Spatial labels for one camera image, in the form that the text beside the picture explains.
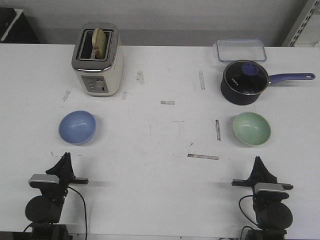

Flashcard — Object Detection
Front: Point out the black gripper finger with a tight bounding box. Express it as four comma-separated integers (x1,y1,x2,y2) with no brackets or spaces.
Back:
45,152,75,178
249,156,278,184

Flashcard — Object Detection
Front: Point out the blue bowl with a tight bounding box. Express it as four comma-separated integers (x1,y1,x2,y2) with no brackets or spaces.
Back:
58,110,97,145

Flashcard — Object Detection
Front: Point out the green bowl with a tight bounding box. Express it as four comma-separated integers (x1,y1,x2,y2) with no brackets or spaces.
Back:
232,112,271,146

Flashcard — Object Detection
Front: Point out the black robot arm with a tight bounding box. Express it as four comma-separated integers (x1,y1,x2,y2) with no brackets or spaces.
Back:
25,152,89,240
231,156,294,240

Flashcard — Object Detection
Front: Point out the dark blue saucepan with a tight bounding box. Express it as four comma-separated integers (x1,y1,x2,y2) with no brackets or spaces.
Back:
220,60,316,106

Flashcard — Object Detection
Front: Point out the glass pot lid blue knob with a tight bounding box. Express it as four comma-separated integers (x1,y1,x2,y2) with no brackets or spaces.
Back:
223,60,269,96

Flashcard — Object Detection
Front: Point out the white and chrome toaster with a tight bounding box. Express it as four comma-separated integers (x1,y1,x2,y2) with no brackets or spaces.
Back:
71,22,124,97

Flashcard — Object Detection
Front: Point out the clear plastic food container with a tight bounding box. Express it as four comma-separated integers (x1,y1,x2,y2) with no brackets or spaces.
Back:
212,39,267,63

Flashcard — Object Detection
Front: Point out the slice of toast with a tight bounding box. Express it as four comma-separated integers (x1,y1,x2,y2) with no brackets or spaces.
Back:
91,27,107,59

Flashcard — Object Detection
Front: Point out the black box in corner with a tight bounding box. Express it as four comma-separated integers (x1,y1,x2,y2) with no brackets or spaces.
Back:
0,7,41,44

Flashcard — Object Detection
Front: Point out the white metal shelf upright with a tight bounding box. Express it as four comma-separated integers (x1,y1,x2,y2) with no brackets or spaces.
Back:
281,0,320,48

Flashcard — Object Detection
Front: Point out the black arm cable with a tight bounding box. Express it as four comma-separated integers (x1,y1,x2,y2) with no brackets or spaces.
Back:
238,195,258,238
67,185,88,238

